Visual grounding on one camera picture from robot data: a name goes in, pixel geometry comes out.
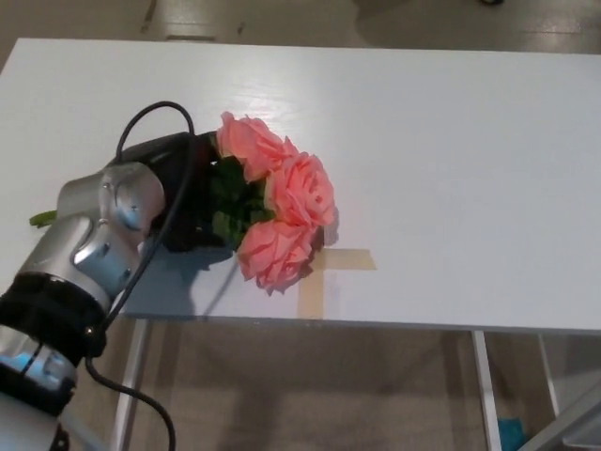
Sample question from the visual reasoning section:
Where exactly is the grey metal frame bar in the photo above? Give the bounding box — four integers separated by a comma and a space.
58, 404, 107, 451
534, 375, 601, 451

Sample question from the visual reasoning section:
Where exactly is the pink rose bouquet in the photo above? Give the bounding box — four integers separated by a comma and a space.
28, 111, 337, 297

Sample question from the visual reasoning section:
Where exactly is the beige tape strip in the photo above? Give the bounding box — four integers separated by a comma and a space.
322, 248, 378, 272
298, 256, 328, 319

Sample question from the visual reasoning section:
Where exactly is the white table leg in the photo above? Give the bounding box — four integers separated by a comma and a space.
470, 330, 501, 451
536, 334, 561, 420
105, 318, 152, 451

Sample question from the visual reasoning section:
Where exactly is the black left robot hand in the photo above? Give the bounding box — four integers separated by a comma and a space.
116, 132, 236, 254

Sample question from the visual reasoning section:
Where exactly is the teal object on floor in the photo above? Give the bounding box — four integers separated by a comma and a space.
498, 416, 525, 451

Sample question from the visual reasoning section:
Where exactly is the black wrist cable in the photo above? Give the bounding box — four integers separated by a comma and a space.
85, 100, 198, 451

